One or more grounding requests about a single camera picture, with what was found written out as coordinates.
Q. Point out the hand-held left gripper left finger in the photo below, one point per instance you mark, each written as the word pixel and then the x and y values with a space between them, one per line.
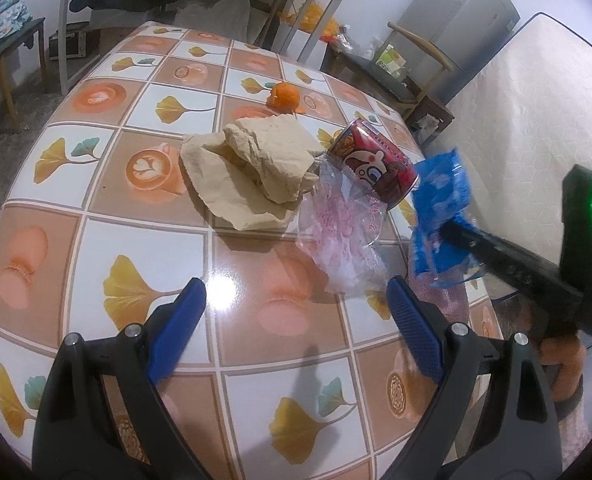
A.
pixel 181 322

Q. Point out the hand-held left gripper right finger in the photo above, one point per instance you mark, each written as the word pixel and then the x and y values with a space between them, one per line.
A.
pixel 410 322

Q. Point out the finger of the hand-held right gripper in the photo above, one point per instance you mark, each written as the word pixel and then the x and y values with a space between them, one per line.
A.
pixel 463 237

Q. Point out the blue snack packet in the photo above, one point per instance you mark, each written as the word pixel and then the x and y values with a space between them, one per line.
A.
pixel 443 190

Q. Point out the person's right hand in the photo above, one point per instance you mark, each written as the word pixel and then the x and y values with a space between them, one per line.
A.
pixel 565 360

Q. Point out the tile pattern tablecloth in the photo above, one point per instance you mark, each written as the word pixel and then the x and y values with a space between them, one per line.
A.
pixel 126 240

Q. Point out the clear pink printed plastic bag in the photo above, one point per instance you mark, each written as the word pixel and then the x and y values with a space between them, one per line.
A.
pixel 343 230

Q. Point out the red drink can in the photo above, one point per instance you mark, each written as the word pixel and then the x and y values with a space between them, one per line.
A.
pixel 375 160

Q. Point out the dark wooden stool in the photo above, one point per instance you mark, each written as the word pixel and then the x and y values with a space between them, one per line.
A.
pixel 430 115

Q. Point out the white mattress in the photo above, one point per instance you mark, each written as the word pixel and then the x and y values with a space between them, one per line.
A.
pixel 535 110

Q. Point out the wooden chair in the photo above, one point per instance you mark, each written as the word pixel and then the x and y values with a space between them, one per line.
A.
pixel 380 77

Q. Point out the crumpled brown paper bag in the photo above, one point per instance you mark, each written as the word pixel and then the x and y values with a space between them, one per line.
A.
pixel 266 160

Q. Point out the green white packet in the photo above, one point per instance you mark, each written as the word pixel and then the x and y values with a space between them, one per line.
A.
pixel 390 60

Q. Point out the grey refrigerator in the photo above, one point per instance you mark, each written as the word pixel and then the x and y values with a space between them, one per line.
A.
pixel 455 15

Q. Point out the clear bag with items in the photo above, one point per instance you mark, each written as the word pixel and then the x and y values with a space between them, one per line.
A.
pixel 351 42

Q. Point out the small orange fruit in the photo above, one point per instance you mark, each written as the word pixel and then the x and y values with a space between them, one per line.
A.
pixel 284 96

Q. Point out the orange plastic bag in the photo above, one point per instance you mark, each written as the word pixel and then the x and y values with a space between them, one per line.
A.
pixel 311 17

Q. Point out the black case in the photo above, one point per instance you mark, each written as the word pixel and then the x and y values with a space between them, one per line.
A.
pixel 68 45

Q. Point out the beige cushion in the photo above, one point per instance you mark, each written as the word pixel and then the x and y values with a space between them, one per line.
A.
pixel 216 17

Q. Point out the wooden bench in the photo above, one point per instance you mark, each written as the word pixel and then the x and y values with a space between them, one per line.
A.
pixel 6 70

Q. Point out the dark clothing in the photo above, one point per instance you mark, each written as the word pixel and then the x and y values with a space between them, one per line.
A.
pixel 121 0

